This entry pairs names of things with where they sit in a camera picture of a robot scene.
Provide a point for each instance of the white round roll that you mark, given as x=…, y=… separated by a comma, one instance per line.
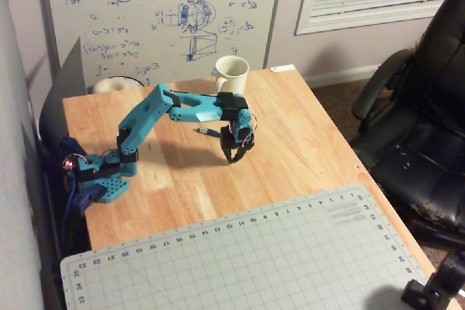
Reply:
x=114, y=85

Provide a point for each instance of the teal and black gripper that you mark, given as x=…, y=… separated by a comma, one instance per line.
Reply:
x=228, y=144

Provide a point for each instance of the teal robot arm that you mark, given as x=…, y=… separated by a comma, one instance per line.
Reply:
x=145, y=114

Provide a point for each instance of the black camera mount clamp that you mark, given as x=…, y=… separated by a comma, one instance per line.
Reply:
x=432, y=284

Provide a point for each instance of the black leather office chair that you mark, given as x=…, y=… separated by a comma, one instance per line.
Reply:
x=428, y=125

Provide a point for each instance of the whiteboard with blue drawings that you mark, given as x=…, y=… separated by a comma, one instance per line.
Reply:
x=163, y=16

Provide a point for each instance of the grey gridded cutting mat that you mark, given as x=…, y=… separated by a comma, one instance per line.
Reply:
x=236, y=252

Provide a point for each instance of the black pen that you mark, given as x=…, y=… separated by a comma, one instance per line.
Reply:
x=209, y=131

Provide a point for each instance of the dark blue table clamp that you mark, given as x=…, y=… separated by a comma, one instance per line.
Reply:
x=85, y=197

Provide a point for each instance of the white ceramic mug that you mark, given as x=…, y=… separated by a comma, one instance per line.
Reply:
x=232, y=76

